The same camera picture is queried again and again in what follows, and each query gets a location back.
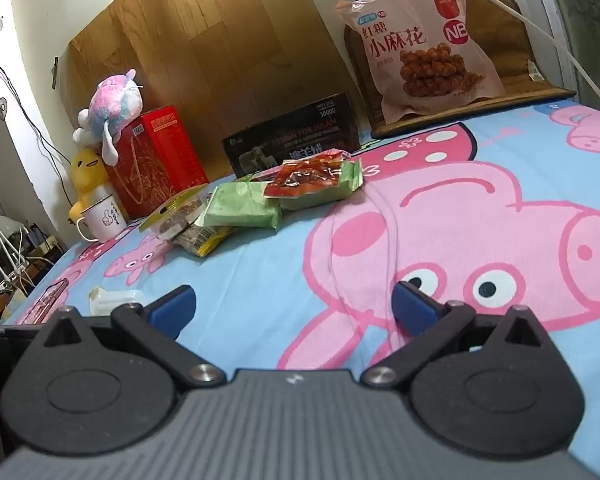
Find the printed blanket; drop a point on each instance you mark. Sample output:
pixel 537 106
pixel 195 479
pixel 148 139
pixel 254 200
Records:
pixel 260 280

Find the black box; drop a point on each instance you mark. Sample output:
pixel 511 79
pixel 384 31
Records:
pixel 300 135

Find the large pink snack bag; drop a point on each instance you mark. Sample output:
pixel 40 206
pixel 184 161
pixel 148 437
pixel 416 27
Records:
pixel 420 60

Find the white mug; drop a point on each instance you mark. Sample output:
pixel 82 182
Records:
pixel 105 217

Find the white router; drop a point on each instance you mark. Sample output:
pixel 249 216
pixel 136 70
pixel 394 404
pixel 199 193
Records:
pixel 11 280

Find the frosted window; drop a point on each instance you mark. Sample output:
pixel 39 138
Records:
pixel 587 0

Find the green-edged nut packet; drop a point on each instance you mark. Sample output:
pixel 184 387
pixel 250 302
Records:
pixel 172 215

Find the yellow duck plush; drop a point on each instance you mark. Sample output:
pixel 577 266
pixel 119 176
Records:
pixel 87 170

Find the red box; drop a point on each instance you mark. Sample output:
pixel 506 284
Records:
pixel 155 170

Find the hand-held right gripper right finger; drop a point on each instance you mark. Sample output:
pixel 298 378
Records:
pixel 414 307

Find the white plastic piece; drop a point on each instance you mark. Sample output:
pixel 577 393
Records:
pixel 112 300

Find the yellow nut packet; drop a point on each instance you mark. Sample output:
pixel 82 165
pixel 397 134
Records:
pixel 200 241

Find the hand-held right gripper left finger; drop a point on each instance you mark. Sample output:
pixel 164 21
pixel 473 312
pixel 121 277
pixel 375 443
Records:
pixel 172 306

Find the red snack packet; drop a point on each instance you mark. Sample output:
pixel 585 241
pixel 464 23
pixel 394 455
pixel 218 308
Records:
pixel 300 177

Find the white rod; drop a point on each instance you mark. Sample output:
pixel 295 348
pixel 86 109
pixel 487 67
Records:
pixel 530 24

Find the pastel plush toy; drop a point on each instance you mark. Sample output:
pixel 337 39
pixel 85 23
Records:
pixel 115 100

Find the wooden board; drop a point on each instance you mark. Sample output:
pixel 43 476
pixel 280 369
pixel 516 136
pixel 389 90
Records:
pixel 220 50

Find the brown cushion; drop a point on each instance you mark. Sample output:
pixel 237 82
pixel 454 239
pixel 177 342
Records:
pixel 512 60

